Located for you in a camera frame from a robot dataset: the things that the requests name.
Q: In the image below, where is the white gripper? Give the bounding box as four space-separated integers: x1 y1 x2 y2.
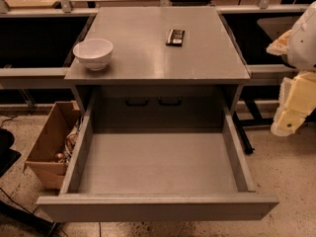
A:
267 2 316 136

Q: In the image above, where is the grey cabinet with top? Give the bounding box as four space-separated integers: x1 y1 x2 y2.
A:
66 7 249 133

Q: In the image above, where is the open grey top drawer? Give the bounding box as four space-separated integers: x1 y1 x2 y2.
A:
36 92 280 223

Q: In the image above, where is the white ceramic bowl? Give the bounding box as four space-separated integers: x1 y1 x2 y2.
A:
73 39 114 71

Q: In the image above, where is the brown cardboard box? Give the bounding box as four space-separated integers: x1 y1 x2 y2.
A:
25 101 81 190

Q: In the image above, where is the black chair base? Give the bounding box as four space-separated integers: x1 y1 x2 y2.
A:
0 128 21 177

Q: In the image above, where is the right black drawer handle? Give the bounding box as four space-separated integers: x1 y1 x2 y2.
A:
158 97 182 107

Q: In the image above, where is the black drawer handle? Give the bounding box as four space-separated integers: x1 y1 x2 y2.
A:
158 97 182 107
125 98 149 107

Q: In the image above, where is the left black drawer handle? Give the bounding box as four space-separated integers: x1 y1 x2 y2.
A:
125 98 149 107

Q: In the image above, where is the black cable on floor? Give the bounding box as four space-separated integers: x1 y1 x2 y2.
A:
0 186 67 237

